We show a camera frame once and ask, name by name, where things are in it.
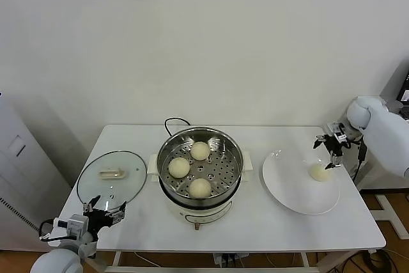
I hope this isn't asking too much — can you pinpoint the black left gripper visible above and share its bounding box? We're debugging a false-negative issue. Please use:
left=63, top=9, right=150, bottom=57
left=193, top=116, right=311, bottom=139
left=82, top=195, right=127, bottom=241

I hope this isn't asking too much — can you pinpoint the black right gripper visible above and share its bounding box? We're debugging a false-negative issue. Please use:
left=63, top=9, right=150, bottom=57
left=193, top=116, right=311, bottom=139
left=313, top=134, right=344, bottom=171

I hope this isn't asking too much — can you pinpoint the white steamed baozi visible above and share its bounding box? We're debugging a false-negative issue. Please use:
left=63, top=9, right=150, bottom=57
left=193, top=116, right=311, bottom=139
left=190, top=141, right=212, bottom=161
left=308, top=163, right=332, bottom=182
left=188, top=178, right=212, bottom=199
left=168, top=157, right=191, bottom=179

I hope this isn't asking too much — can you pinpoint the round glass pot lid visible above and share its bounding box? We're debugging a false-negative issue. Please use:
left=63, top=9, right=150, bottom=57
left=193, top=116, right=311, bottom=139
left=76, top=150, right=148, bottom=207

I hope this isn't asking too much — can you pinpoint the stainless perforated steamer basket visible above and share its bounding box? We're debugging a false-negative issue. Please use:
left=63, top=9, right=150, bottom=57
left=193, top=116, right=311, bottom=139
left=158, top=127, right=245, bottom=207

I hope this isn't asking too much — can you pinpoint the cream electric steamer pot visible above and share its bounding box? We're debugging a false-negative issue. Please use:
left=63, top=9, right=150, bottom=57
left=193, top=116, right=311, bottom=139
left=147, top=150, right=255, bottom=231

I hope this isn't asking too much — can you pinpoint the white round plate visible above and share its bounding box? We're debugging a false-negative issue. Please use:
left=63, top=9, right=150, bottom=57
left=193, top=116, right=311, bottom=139
left=262, top=148, right=341, bottom=215

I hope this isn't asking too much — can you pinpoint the grey round desk gadget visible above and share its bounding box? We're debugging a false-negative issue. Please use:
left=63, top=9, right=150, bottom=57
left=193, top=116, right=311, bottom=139
left=388, top=100, right=404, bottom=114

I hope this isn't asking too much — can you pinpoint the laptop with dark screen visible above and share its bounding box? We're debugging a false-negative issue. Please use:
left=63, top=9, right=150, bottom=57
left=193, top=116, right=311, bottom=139
left=396, top=74, right=409, bottom=107

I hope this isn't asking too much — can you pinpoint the white tall cabinet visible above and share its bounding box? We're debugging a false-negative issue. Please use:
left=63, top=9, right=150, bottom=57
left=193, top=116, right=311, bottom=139
left=0, top=90, right=73, bottom=252

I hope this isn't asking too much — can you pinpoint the white power strip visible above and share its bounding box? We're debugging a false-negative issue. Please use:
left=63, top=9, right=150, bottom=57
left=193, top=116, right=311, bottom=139
left=213, top=253, right=251, bottom=268

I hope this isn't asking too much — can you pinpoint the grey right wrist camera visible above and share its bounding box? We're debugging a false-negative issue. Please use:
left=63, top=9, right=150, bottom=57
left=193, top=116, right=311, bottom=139
left=326, top=121, right=348, bottom=141

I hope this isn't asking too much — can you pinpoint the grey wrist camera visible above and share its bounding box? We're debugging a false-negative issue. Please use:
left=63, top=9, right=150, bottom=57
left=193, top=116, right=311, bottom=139
left=54, top=214, right=89, bottom=237
left=326, top=121, right=348, bottom=141

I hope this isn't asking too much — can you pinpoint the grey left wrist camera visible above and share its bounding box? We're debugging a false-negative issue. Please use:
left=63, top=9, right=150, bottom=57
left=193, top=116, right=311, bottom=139
left=54, top=214, right=89, bottom=237

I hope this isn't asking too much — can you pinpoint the black cable with adapter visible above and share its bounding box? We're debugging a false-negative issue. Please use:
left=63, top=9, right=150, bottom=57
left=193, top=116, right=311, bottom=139
left=351, top=140, right=368, bottom=181

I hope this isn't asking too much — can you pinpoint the white table leg frame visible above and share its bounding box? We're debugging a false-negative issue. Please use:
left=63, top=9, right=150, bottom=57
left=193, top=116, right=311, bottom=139
left=104, top=250, right=313, bottom=273

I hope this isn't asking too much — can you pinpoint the black left camera cable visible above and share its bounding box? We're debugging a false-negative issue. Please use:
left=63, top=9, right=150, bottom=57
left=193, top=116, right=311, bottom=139
left=38, top=220, right=66, bottom=242

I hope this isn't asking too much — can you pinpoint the black steamer power cable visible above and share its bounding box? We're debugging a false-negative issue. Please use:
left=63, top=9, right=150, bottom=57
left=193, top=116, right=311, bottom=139
left=164, top=117, right=192, bottom=138

